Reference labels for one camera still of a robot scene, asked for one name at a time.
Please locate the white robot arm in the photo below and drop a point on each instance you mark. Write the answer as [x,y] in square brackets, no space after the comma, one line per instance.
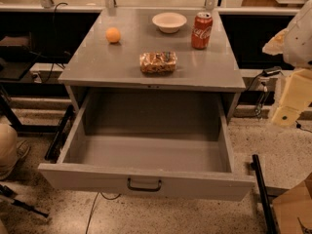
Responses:
[294,43]

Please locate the red cola can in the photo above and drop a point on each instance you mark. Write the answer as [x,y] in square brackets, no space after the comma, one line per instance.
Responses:
[201,30]

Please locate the white bowl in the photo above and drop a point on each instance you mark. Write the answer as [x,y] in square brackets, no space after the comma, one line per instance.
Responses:
[169,22]

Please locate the black power adapter with cable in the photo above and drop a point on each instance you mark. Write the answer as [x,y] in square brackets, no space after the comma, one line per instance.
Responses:
[260,82]

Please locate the black tool on floor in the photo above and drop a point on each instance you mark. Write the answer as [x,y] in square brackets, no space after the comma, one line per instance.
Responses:
[7,195]

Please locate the open grey top drawer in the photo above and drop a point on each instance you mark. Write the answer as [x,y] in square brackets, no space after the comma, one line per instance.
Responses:
[180,138]

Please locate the grey cabinet with top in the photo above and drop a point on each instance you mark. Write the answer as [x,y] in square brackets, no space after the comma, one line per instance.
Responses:
[98,63]

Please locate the orange fruit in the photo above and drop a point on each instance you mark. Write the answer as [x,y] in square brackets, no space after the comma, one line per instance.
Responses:
[113,35]

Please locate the clear bag of snacks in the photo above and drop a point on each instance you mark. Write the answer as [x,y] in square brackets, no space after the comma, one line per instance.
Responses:
[157,62]

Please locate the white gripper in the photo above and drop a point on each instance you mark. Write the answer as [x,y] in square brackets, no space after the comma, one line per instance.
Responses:
[299,44]

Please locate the black bar on floor right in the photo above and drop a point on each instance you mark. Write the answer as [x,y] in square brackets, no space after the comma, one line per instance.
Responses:
[269,219]

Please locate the cardboard box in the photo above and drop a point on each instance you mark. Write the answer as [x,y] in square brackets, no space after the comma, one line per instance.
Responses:
[293,209]

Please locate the person's knee in beige trousers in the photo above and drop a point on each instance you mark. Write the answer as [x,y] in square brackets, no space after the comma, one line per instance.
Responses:
[11,150]

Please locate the black drawer rail left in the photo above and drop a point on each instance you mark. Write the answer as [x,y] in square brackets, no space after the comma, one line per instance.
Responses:
[50,154]

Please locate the black drawer handle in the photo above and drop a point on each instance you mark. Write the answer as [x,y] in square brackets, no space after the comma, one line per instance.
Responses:
[142,186]

